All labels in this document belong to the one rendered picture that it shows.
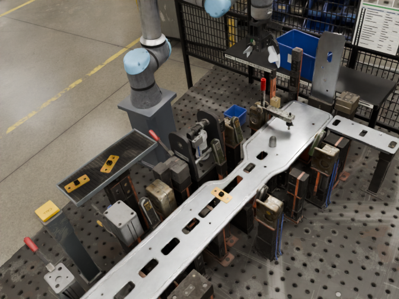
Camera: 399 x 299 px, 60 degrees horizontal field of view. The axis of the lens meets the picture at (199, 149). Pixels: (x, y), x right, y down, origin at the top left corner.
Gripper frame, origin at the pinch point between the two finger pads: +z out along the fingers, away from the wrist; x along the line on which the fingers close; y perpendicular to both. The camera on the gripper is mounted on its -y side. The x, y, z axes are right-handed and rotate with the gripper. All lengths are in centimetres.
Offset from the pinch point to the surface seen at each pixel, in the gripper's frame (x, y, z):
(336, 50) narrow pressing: 18.4, -26.6, 2.3
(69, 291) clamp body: 2, 106, 27
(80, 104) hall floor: -232, -11, 129
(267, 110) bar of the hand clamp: 3.8, 1.8, 21.9
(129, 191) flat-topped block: -16, 68, 29
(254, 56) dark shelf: -32, -38, 26
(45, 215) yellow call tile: -18, 97, 13
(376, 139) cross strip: 46, -15, 29
